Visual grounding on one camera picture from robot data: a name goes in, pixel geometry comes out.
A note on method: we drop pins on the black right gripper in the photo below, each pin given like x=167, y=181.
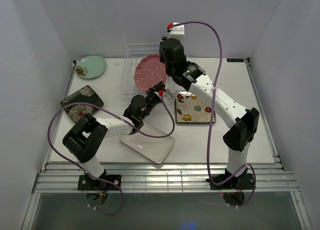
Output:
x=161, y=57

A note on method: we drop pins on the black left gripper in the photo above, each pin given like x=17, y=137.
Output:
x=156, y=89

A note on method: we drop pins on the pink polka dot plate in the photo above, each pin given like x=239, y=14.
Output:
x=149, y=72

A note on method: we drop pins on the cream floral square plate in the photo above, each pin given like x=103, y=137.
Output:
x=190, y=109

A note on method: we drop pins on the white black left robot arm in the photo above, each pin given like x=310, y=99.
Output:
x=85, y=137

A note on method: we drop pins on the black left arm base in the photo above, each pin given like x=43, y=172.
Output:
x=86, y=183

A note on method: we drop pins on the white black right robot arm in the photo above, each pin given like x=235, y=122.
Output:
x=242, y=122

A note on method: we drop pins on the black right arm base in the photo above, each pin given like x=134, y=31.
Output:
x=245, y=182

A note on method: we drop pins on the white rectangular plate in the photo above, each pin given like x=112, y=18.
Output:
x=155, y=149

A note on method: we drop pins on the black logo label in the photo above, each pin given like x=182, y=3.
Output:
x=235, y=60

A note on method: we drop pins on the black floral square plate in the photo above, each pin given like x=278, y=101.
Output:
x=81, y=97

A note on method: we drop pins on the mint green round plate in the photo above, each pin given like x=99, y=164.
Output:
x=91, y=67

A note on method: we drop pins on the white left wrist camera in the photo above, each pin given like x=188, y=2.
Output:
x=167, y=95

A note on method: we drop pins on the white wire dish rack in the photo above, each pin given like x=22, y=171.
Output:
x=134, y=53

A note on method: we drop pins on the aluminium rail frame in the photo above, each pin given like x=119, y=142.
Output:
x=167, y=178

